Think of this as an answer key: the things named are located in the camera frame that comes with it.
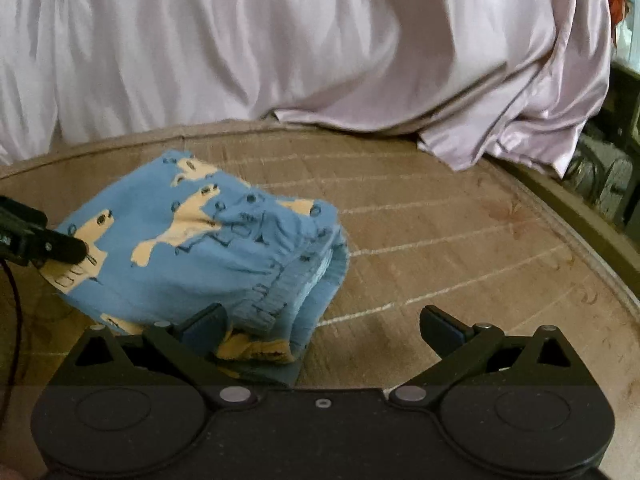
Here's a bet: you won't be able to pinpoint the blue pants with yellow vehicles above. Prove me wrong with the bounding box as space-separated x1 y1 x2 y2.
40 151 349 385

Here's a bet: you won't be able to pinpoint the grey patterned handbag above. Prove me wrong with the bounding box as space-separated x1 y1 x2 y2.
562 134 637 226

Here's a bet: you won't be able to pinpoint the pink satin bed sheet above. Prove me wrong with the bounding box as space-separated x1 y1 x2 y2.
1 0 612 174

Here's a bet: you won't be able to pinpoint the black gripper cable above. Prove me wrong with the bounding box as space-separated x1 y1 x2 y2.
0 258 24 430

